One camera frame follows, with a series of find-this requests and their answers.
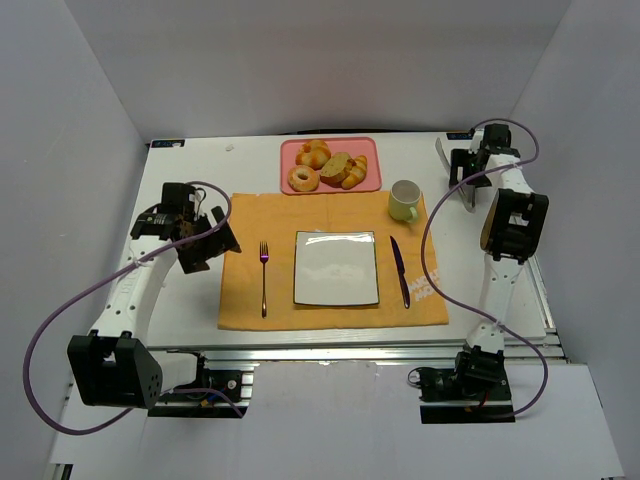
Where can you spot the orange cloth placemat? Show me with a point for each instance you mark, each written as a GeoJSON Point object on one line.
{"type": "Point", "coordinates": [276, 218]}

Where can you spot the blue corner label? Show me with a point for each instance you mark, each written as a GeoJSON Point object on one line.
{"type": "Point", "coordinates": [167, 143]}
{"type": "Point", "coordinates": [459, 136]}

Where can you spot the purple table knife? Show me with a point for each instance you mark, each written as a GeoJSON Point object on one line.
{"type": "Point", "coordinates": [400, 268]}

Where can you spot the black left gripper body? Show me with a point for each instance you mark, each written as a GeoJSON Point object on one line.
{"type": "Point", "coordinates": [201, 245]}

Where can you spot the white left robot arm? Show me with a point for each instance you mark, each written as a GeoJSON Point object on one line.
{"type": "Point", "coordinates": [112, 365]}

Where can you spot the left blue corner label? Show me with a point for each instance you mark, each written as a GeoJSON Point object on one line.
{"type": "Point", "coordinates": [167, 143]}

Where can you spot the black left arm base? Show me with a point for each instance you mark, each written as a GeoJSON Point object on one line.
{"type": "Point", "coordinates": [211, 394]}

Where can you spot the light green mug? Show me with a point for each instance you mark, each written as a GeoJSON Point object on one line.
{"type": "Point", "coordinates": [404, 197]}

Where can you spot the pink plastic tray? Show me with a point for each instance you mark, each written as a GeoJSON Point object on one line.
{"type": "Point", "coordinates": [354, 145]}

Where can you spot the sliced loaf bread piece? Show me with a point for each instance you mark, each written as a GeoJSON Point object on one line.
{"type": "Point", "coordinates": [336, 169]}

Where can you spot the sugared donut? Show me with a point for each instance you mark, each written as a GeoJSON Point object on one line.
{"type": "Point", "coordinates": [302, 178]}

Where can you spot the white square plate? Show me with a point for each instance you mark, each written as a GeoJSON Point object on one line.
{"type": "Point", "coordinates": [335, 269]}

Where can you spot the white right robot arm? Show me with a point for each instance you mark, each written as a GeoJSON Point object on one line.
{"type": "Point", "coordinates": [509, 237]}

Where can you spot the metal serving tongs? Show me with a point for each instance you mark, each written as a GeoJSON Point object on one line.
{"type": "Point", "coordinates": [442, 152]}

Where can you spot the striped croissant bread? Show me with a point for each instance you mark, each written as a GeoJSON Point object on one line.
{"type": "Point", "coordinates": [357, 172]}

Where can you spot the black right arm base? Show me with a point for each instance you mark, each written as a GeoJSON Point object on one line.
{"type": "Point", "coordinates": [460, 392]}

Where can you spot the right blue corner label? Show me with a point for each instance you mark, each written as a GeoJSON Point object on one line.
{"type": "Point", "coordinates": [459, 136]}

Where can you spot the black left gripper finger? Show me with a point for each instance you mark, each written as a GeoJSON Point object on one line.
{"type": "Point", "coordinates": [193, 259]}
{"type": "Point", "coordinates": [223, 240]}

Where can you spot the purple metal fork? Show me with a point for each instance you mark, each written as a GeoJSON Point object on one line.
{"type": "Point", "coordinates": [264, 258]}

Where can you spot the round striped bread roll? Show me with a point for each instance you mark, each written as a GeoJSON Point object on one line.
{"type": "Point", "coordinates": [314, 154]}

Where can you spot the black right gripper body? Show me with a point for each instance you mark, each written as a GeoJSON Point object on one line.
{"type": "Point", "coordinates": [463, 173]}

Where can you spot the aluminium table frame rail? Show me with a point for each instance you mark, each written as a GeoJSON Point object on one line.
{"type": "Point", "coordinates": [186, 313]}

